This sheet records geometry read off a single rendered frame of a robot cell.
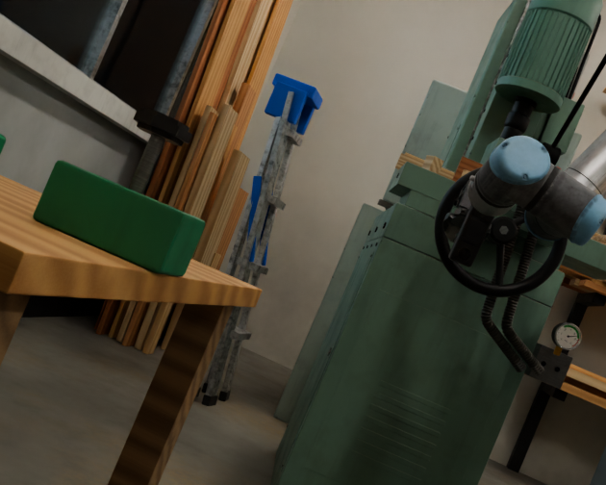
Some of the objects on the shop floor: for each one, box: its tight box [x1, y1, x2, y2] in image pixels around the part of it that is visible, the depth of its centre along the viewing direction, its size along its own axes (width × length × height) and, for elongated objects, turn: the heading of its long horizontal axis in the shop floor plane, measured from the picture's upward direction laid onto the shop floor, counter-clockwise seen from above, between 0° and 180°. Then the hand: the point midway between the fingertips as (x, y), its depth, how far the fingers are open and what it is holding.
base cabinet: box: [271, 237, 551, 485], centre depth 216 cm, size 45×58×71 cm
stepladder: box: [195, 73, 322, 406], centre depth 282 cm, size 27×25×116 cm
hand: (453, 241), depth 165 cm, fingers closed
